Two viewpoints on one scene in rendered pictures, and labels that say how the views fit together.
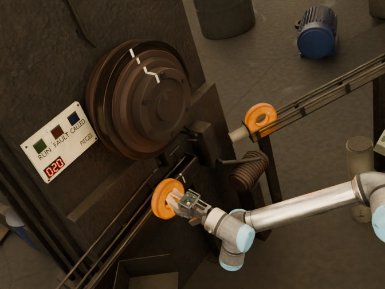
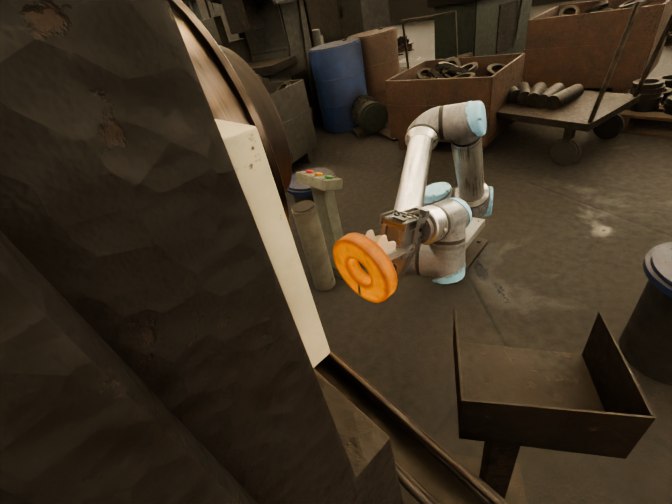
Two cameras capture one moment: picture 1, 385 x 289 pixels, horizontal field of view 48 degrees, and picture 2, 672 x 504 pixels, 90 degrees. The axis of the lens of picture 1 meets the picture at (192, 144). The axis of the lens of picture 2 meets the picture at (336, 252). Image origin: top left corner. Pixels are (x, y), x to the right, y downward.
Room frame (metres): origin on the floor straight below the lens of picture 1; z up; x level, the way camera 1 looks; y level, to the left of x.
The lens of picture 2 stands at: (1.22, 0.71, 1.28)
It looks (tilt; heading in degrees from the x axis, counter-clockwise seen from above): 36 degrees down; 275
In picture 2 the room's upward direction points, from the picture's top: 14 degrees counter-clockwise
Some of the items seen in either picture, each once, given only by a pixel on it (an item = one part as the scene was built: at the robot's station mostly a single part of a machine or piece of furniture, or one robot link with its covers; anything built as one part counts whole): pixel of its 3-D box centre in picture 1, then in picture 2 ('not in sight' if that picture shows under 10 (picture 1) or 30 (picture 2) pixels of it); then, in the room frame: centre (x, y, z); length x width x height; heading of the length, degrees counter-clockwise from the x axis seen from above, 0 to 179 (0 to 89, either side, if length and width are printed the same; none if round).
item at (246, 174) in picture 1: (256, 196); not in sight; (1.60, -0.22, 0.27); 0.22 x 0.13 x 0.53; 130
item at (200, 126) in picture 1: (204, 144); not in sight; (1.65, -0.06, 0.68); 0.11 x 0.08 x 0.24; 40
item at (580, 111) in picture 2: not in sight; (546, 80); (-0.39, -2.06, 0.48); 1.18 x 0.65 x 0.96; 120
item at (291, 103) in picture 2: not in sight; (248, 137); (2.09, -2.59, 0.39); 1.03 x 0.83 x 0.77; 55
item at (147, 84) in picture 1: (164, 104); (237, 132); (1.41, 0.05, 1.11); 0.28 x 0.06 x 0.28; 130
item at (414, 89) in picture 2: not in sight; (452, 103); (0.18, -2.50, 0.33); 0.93 x 0.73 x 0.66; 137
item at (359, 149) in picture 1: (361, 181); (315, 248); (1.46, -0.75, 0.26); 0.12 x 0.12 x 0.52
